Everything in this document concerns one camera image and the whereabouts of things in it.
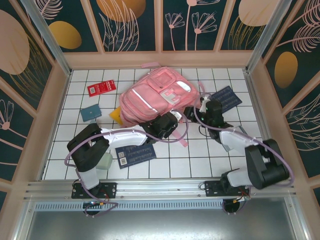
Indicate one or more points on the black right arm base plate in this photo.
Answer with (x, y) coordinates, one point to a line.
(212, 188)

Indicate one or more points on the aluminium frame post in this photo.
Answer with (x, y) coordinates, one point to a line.
(265, 37)
(50, 40)

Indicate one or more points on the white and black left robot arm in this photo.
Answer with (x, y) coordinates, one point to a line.
(125, 136)

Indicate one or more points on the grey metal sheet panel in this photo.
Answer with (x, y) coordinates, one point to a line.
(160, 225)

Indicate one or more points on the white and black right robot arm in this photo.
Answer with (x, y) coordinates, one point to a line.
(237, 140)

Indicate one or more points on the teal snap wallet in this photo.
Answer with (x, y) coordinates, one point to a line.
(90, 113)

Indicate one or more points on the aluminium mounting rail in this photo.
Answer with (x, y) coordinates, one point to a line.
(160, 186)

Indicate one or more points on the aluminium side rail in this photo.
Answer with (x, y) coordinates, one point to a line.
(255, 100)

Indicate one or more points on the red card pack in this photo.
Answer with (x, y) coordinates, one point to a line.
(101, 88)

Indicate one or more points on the pale green case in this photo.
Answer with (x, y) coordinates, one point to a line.
(105, 162)

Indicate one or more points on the yellow notebook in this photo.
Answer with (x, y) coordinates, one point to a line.
(116, 115)

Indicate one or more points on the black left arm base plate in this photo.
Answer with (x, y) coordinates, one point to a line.
(110, 188)

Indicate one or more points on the navy notebook with QR codes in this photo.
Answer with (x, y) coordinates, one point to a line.
(137, 155)
(230, 98)

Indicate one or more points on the pink student backpack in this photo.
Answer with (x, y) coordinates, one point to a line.
(150, 100)

